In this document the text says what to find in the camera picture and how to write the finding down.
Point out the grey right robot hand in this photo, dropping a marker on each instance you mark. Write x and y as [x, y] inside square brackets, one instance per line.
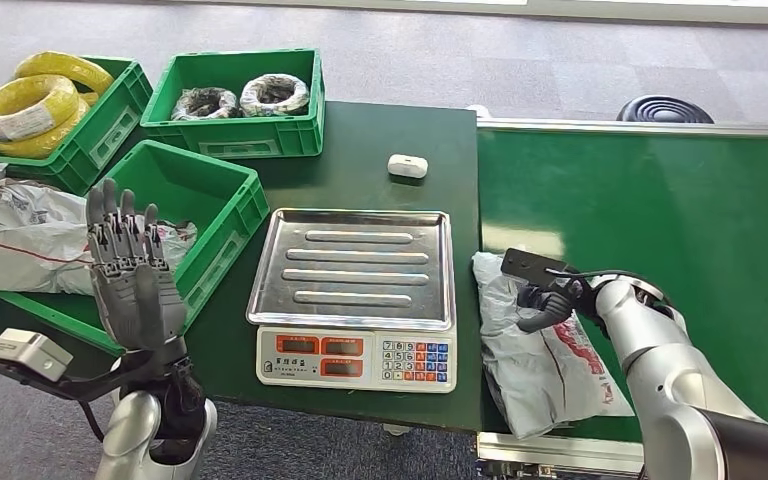
[553, 308]

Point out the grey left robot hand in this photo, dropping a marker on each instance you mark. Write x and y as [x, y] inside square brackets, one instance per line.
[135, 311]

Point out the grey package with red print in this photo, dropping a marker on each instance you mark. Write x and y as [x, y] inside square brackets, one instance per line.
[530, 378]

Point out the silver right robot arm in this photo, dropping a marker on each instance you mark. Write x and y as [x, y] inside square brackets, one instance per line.
[662, 371]

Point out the small crumpled grey package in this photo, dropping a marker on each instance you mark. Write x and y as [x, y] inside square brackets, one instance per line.
[183, 240]

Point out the large grey mailer package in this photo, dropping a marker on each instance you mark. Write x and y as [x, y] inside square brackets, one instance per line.
[20, 258]

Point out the green crate holding packages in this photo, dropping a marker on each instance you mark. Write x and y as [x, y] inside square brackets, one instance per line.
[178, 179]

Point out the green crate holding yellow coils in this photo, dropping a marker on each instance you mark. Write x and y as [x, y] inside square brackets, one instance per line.
[109, 132]

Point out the green crate holding wrapped coils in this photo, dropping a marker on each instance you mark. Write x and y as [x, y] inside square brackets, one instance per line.
[238, 139]

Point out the small white plastic case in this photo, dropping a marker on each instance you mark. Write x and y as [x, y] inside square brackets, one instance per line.
[408, 166]

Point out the electronic scale with steel tray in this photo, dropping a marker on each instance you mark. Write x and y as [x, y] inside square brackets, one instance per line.
[351, 358]

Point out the black round ribbed stool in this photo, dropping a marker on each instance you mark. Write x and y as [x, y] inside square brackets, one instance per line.
[665, 111]

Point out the black left camera bracket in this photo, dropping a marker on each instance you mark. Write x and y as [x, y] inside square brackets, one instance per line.
[59, 387]

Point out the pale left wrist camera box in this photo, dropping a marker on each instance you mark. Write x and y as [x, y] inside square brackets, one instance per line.
[26, 351]

